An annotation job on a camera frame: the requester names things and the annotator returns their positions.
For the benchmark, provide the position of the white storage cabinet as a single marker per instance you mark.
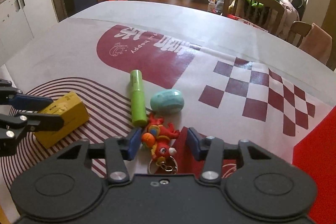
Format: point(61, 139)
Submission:
point(22, 21)

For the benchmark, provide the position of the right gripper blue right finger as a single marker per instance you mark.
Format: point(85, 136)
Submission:
point(210, 150)

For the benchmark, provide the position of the teal egg-shaped toy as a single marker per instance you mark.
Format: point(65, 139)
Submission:
point(169, 101)

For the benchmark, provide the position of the chair with pink towel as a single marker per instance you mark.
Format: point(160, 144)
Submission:
point(313, 40)

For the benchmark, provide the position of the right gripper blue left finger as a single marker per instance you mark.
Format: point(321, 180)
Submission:
point(118, 150)

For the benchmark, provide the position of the red cardboard box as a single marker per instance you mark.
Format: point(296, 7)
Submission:
point(315, 155)

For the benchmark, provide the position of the red printed rice bag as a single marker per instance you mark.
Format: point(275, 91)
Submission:
point(244, 21)

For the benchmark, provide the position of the yellow small box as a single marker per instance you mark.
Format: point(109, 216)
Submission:
point(74, 113)

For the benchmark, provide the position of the green lip balm tube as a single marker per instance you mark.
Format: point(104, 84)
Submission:
point(138, 106)

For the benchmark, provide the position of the red dragon keychain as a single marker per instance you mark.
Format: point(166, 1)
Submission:
point(158, 138)

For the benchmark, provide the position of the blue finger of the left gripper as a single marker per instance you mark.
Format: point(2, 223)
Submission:
point(31, 101)

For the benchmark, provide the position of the wooden dining chair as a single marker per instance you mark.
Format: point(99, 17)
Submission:
point(266, 14)

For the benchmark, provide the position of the red white patterned table mat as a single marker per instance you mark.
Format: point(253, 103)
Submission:
point(225, 96)

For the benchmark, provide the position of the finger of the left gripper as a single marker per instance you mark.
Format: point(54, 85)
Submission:
point(36, 122)

